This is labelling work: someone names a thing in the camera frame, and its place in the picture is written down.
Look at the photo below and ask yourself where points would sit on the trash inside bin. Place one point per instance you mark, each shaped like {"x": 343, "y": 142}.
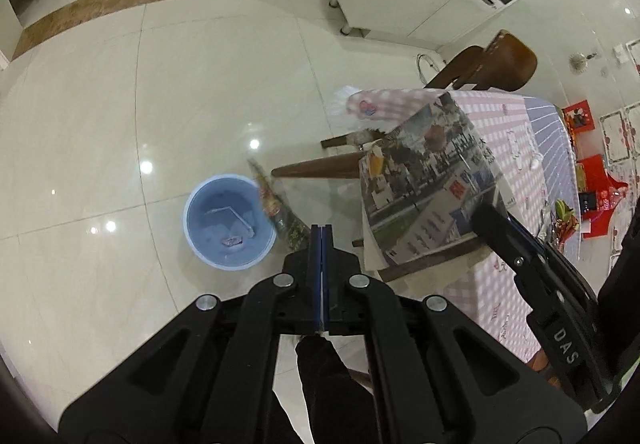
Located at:
{"x": 232, "y": 241}

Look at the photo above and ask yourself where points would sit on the colourful snack wrapper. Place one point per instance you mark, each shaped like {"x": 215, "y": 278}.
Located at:
{"x": 288, "y": 226}

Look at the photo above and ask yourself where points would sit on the brown wooden chair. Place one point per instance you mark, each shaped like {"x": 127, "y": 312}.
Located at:
{"x": 505, "y": 64}

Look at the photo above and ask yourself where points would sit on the red decorations pile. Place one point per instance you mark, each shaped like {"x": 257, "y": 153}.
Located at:
{"x": 607, "y": 184}

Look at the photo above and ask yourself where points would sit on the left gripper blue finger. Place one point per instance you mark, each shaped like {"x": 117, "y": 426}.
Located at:
{"x": 325, "y": 250}
{"x": 314, "y": 274}

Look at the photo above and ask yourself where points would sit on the red gold candy wrapper pile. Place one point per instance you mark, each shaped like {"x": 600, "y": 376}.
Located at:
{"x": 565, "y": 224}

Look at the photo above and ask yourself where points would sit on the blue plastic trash bin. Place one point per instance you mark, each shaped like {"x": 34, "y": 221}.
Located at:
{"x": 223, "y": 206}

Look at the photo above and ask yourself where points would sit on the printed newspaper sheet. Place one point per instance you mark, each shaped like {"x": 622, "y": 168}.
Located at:
{"x": 419, "y": 204}

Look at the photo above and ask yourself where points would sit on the person black trouser legs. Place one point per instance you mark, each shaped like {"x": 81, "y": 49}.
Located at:
{"x": 340, "y": 410}

